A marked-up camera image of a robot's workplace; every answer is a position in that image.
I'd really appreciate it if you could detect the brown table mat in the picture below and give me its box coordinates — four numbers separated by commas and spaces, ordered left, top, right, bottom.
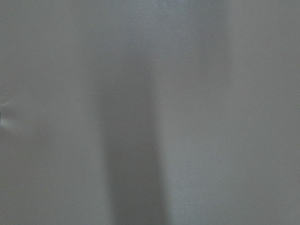
0, 0, 300, 225

